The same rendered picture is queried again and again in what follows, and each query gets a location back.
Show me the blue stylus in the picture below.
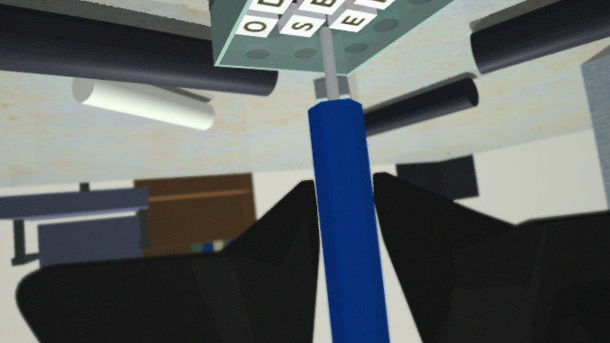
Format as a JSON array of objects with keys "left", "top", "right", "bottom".
[{"left": 308, "top": 27, "right": 390, "bottom": 343}]

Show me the keyboard with white letter keys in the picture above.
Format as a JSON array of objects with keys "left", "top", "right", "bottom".
[{"left": 209, "top": 0, "right": 461, "bottom": 77}]

